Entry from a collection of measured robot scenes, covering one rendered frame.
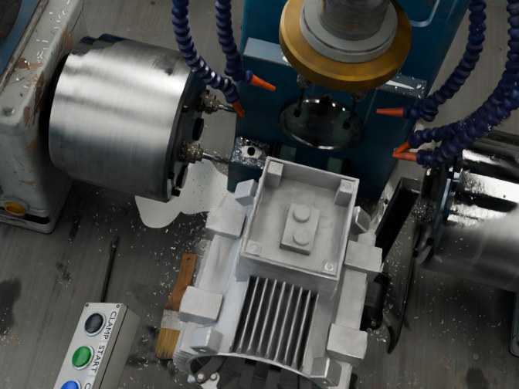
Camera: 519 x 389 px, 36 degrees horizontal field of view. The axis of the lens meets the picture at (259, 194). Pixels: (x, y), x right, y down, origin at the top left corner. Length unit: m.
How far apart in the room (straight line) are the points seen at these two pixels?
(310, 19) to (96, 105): 0.36
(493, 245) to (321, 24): 0.43
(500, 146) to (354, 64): 0.31
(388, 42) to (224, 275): 0.40
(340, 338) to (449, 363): 0.67
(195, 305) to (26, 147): 0.54
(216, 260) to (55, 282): 0.66
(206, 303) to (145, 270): 0.65
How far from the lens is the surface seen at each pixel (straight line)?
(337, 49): 1.04
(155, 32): 1.77
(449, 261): 1.26
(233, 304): 0.82
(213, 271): 0.85
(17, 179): 1.38
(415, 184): 1.07
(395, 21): 1.09
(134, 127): 1.21
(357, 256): 0.87
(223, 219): 0.87
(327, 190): 0.85
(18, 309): 1.47
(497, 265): 1.26
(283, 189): 0.85
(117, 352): 1.14
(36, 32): 1.31
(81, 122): 1.23
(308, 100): 1.32
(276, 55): 1.29
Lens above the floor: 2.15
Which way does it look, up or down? 61 degrees down
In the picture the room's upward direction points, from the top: 10 degrees clockwise
